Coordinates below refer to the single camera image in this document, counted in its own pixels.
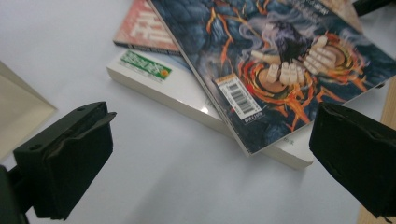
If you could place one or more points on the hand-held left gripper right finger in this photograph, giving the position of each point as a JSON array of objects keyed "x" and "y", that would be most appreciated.
[{"x": 358, "y": 155}]

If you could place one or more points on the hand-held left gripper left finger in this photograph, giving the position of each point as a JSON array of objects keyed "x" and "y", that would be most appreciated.
[{"x": 68, "y": 161}]

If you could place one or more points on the dark illustrated cover magazine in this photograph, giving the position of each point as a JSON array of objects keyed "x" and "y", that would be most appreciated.
[{"x": 264, "y": 56}]

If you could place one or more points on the beige expandable book rack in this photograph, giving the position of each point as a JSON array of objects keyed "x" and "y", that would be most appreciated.
[{"x": 18, "y": 109}]

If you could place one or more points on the red orange cover magazine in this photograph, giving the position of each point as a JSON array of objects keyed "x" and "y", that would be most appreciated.
[{"x": 143, "y": 28}]

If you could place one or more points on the white book green title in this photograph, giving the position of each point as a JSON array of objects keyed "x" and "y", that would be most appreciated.
[{"x": 174, "y": 90}]

